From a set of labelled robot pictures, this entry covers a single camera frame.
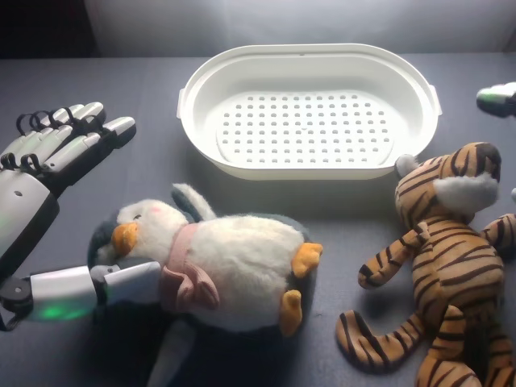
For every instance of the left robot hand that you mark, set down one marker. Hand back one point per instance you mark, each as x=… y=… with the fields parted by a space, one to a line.
x=24 y=193

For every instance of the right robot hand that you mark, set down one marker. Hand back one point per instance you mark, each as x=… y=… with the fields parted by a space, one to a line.
x=498 y=96

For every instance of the striped plush tiger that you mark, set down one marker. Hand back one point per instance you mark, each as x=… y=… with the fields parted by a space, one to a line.
x=455 y=258

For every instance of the plush penguin with pink bow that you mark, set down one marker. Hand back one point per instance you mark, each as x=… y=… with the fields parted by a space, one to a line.
x=246 y=258

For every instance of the white plastic tray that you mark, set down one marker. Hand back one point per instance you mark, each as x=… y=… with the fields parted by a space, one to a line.
x=306 y=121

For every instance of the grey table cloth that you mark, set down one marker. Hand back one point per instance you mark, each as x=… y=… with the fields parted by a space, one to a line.
x=60 y=359

